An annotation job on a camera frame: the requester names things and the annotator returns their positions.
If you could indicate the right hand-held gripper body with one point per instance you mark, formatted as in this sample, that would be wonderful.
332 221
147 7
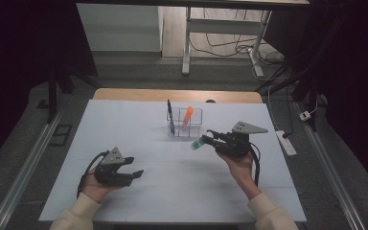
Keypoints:
234 145

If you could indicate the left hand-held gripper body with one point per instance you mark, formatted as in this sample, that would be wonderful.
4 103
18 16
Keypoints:
111 177

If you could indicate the green and white glue stick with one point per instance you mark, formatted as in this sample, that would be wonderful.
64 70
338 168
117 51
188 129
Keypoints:
197 144

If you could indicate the clear plastic pen holder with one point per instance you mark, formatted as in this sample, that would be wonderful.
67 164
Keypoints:
195 126

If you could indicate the orange highlighter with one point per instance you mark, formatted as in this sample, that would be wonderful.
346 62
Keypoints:
188 116

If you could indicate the blue pen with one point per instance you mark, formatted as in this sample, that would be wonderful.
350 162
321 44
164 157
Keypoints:
171 121

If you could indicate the person's left hand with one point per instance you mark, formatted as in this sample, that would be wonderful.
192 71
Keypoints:
96 190

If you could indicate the person's right hand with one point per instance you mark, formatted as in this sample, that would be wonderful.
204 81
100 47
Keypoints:
241 171

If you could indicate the small black round grommet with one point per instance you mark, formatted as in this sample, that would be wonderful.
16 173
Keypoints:
210 101

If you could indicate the white table cover sheet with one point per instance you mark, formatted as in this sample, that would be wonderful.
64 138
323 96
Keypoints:
179 191

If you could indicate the white power strip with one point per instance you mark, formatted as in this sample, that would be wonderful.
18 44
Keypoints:
286 143

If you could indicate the small white adapter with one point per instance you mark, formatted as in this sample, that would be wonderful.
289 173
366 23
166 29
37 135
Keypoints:
305 116

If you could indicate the black metal stand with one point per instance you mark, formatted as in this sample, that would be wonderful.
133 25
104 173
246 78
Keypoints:
313 102
51 96

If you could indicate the white cabinet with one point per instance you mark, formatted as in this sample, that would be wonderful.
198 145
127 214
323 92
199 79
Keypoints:
118 28

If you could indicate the black floor socket frame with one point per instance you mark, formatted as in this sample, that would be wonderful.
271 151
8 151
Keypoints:
60 134

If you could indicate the aluminium floor rail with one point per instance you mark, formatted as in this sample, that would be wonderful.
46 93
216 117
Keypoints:
28 163
329 169

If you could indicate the white metal desk frame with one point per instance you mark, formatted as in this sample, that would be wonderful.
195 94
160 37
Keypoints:
223 26

